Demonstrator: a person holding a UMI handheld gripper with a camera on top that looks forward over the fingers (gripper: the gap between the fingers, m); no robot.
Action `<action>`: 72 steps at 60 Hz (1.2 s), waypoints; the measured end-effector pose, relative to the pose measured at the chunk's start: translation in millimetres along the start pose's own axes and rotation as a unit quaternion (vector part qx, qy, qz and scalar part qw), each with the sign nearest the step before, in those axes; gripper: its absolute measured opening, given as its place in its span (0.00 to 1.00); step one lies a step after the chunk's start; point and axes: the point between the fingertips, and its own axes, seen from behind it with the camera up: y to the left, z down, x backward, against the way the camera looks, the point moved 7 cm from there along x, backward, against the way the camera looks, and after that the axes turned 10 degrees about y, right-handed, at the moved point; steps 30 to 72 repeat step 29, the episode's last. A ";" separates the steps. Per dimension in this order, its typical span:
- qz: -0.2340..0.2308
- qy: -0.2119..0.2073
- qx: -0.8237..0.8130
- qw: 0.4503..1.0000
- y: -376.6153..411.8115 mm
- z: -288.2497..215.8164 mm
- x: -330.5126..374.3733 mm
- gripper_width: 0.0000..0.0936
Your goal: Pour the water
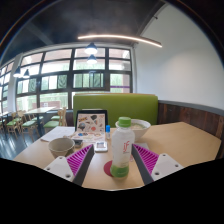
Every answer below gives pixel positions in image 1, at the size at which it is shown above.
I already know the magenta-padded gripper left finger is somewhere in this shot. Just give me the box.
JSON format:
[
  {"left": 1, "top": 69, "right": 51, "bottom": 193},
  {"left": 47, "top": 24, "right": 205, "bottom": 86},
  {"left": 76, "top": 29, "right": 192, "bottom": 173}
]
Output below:
[{"left": 43, "top": 143, "right": 96, "bottom": 187}]

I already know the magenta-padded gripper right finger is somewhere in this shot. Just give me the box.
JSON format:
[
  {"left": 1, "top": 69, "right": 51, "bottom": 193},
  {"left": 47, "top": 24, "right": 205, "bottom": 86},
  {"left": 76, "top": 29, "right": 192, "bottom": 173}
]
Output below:
[{"left": 130, "top": 143, "right": 185, "bottom": 186}]

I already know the clear green-capped drink bottle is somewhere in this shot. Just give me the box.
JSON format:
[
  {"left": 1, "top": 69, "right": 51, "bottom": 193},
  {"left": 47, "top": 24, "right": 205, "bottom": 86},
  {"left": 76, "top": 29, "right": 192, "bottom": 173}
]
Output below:
[{"left": 109, "top": 116, "right": 136, "bottom": 179}]

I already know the white paper sheet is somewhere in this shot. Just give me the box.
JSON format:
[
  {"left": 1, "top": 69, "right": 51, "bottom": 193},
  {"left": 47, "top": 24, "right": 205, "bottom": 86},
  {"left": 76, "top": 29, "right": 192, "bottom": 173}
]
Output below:
[{"left": 40, "top": 125, "right": 76, "bottom": 143}]

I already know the colourful printed booklet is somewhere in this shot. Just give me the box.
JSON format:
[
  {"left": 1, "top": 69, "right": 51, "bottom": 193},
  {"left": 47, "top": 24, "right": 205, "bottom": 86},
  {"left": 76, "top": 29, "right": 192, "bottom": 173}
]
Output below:
[{"left": 69, "top": 130, "right": 106, "bottom": 144}]

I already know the small white device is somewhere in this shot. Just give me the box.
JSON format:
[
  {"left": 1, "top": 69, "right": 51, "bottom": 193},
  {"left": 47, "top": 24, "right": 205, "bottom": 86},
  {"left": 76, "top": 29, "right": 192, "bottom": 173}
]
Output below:
[{"left": 94, "top": 140, "right": 109, "bottom": 153}]

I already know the white bowl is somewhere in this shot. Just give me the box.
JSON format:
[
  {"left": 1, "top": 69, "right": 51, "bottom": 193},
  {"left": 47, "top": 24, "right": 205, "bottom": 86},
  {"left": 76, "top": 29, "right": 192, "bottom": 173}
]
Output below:
[{"left": 115, "top": 118, "right": 152, "bottom": 143}]

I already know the group of green-seated chairs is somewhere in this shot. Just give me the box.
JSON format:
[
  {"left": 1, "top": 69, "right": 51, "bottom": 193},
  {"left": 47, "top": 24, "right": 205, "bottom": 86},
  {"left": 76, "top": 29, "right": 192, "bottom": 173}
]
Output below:
[{"left": 4, "top": 106, "right": 68, "bottom": 138}]

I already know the black tablet with stickers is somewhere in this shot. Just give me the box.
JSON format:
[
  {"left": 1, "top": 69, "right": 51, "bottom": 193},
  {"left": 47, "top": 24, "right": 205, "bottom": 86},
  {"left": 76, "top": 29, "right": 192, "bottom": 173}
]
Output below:
[{"left": 73, "top": 109, "right": 109, "bottom": 134}]

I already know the small blue-capped bottle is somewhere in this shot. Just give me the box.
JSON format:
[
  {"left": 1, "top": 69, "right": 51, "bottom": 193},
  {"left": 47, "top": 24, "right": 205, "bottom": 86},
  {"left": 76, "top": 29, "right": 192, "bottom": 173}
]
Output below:
[{"left": 105, "top": 124, "right": 112, "bottom": 140}]

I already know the wooden dining table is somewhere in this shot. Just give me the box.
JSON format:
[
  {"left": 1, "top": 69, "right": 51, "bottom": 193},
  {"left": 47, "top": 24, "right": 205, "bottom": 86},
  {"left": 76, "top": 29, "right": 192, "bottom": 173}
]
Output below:
[{"left": 23, "top": 106, "right": 57, "bottom": 134}]

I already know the green upholstered bench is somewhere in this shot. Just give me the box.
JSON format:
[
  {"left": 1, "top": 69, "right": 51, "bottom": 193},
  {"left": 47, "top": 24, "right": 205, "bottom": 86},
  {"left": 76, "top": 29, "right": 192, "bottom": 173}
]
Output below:
[{"left": 72, "top": 92, "right": 159, "bottom": 128}]

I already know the large black-framed window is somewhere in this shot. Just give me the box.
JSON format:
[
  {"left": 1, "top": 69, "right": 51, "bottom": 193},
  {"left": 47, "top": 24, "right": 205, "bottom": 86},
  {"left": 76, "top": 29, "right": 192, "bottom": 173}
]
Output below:
[{"left": 0, "top": 46, "right": 134, "bottom": 114}]

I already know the white pendant lamp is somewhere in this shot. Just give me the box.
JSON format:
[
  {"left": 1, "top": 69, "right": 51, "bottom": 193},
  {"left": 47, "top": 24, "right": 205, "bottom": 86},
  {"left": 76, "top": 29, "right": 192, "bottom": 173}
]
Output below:
[
  {"left": 84, "top": 42, "right": 99, "bottom": 55},
  {"left": 22, "top": 68, "right": 31, "bottom": 80},
  {"left": 86, "top": 54, "right": 98, "bottom": 65},
  {"left": 13, "top": 66, "right": 23, "bottom": 79}
]

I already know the long curved ceiling light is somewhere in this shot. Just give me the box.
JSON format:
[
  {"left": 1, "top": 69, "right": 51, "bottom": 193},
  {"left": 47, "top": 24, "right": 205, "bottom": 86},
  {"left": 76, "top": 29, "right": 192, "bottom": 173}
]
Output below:
[{"left": 77, "top": 33, "right": 163, "bottom": 49}]

